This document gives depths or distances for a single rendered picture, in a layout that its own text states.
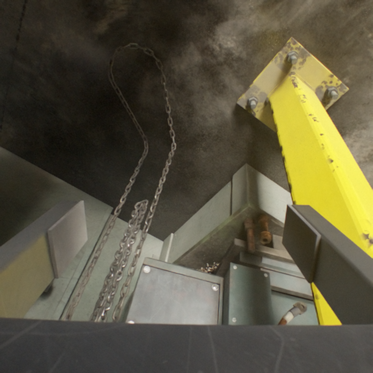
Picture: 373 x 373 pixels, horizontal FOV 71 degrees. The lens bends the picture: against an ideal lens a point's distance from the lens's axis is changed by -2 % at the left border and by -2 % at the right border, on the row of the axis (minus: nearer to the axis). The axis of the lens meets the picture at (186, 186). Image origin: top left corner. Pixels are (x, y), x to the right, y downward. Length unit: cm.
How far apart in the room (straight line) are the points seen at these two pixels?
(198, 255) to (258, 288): 32
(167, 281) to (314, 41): 74
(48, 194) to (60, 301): 44
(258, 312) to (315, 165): 34
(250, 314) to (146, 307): 23
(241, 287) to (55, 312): 63
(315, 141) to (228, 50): 42
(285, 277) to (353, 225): 45
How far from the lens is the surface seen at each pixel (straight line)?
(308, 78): 89
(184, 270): 71
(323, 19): 87
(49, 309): 105
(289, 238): 17
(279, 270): 80
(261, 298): 68
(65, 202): 17
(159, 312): 66
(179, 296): 68
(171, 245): 128
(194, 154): 100
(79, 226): 16
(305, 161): 53
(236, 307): 64
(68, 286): 108
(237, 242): 76
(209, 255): 94
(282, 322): 62
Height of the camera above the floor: 83
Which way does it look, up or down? 49 degrees down
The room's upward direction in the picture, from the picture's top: 167 degrees counter-clockwise
